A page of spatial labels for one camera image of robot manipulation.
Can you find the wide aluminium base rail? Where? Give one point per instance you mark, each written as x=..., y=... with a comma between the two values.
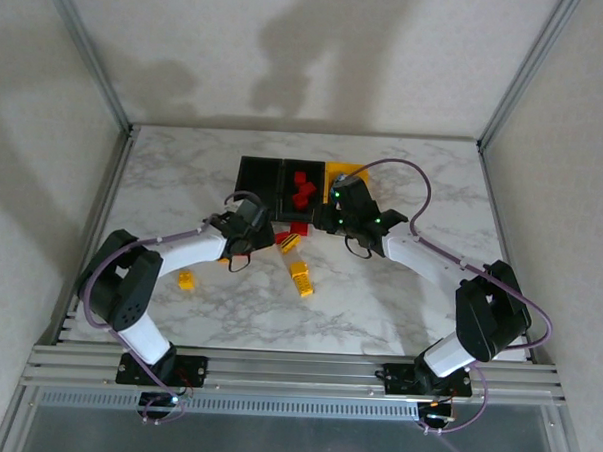
x=295, y=376

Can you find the black plastic bin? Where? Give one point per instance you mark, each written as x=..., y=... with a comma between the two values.
x=256, y=181
x=288, y=213

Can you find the aluminium frame post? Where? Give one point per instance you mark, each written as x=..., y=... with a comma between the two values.
x=89, y=51
x=525, y=70

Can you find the yellow plastic bin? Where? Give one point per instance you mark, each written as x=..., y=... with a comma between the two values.
x=344, y=167

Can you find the light blue lego brick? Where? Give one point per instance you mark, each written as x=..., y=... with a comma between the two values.
x=340, y=177

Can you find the long yellow lego brick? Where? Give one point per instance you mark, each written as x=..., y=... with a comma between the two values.
x=301, y=278

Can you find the aluminium side rail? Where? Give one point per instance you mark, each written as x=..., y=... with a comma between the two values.
x=503, y=220
x=97, y=227

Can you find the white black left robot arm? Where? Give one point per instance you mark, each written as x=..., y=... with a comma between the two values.
x=190, y=251

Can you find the yellow black striped lego brick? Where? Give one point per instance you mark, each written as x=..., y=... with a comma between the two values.
x=290, y=241

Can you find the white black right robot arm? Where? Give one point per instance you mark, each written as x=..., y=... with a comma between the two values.
x=415, y=256

